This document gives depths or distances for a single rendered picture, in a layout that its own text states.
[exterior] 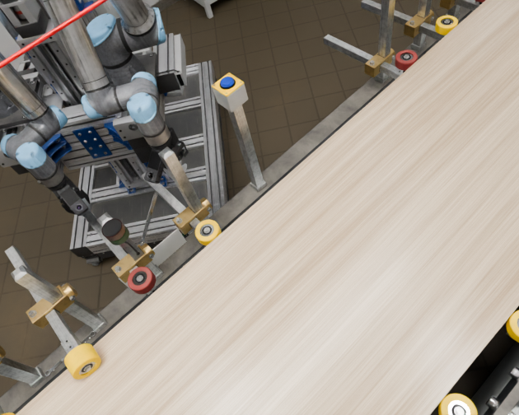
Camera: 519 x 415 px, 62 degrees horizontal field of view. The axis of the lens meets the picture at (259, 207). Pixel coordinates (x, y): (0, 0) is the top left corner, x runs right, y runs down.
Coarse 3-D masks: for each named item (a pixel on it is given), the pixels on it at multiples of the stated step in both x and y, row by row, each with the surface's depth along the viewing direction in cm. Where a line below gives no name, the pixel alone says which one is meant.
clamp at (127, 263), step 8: (144, 248) 142; (128, 256) 141; (144, 256) 141; (152, 256) 143; (120, 264) 140; (128, 264) 140; (136, 264) 140; (144, 264) 143; (120, 272) 139; (128, 272) 139
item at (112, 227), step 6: (108, 222) 121; (114, 222) 120; (102, 228) 120; (108, 228) 119; (114, 228) 119; (120, 228) 119; (108, 234) 118; (114, 234) 118; (132, 246) 133; (138, 252) 138
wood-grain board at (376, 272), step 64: (512, 0) 170; (448, 64) 158; (512, 64) 152; (384, 128) 147; (448, 128) 142; (512, 128) 138; (320, 192) 138; (384, 192) 134; (448, 192) 130; (512, 192) 126; (256, 256) 130; (320, 256) 126; (384, 256) 123; (448, 256) 120; (512, 256) 116; (128, 320) 126; (192, 320) 123; (256, 320) 119; (320, 320) 116; (384, 320) 113; (448, 320) 111; (64, 384) 119; (128, 384) 116; (192, 384) 113; (256, 384) 110; (320, 384) 108; (384, 384) 105; (448, 384) 103
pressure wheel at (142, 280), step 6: (138, 270) 134; (144, 270) 133; (150, 270) 133; (132, 276) 133; (138, 276) 132; (144, 276) 133; (150, 276) 132; (132, 282) 132; (138, 282) 132; (144, 282) 131; (150, 282) 131; (132, 288) 131; (138, 288) 130; (144, 288) 130; (150, 288) 132
